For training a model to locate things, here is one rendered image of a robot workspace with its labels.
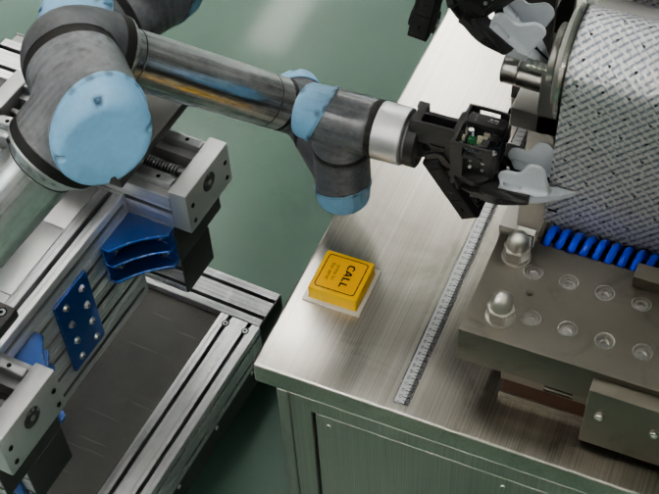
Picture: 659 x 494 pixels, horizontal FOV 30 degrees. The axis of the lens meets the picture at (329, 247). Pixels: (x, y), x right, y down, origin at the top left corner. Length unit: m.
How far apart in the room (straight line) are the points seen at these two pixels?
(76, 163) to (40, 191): 0.07
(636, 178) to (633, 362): 0.21
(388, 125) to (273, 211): 1.46
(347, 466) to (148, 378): 0.80
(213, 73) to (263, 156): 1.50
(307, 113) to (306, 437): 0.45
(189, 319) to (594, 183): 1.21
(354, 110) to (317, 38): 1.86
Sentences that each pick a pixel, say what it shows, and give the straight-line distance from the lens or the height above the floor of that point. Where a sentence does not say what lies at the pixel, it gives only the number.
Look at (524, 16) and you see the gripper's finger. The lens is 1.48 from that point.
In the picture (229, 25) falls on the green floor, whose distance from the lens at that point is 3.45.
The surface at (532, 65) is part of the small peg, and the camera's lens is 1.46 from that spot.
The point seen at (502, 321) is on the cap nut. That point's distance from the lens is 1.46.
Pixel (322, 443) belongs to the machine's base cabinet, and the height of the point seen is 0.75.
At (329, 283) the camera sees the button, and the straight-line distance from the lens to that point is 1.64.
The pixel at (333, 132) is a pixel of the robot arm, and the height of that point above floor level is 1.12.
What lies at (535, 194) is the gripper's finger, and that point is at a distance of 1.51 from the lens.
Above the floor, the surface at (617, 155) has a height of 1.18.
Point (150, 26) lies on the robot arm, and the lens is 1.95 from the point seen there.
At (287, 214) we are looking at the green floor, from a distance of 2.95.
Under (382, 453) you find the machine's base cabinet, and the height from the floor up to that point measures 0.78.
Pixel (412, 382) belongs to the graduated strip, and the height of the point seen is 0.90.
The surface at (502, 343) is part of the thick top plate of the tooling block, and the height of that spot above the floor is 1.03.
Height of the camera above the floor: 2.22
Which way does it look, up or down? 51 degrees down
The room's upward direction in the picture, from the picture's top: 3 degrees counter-clockwise
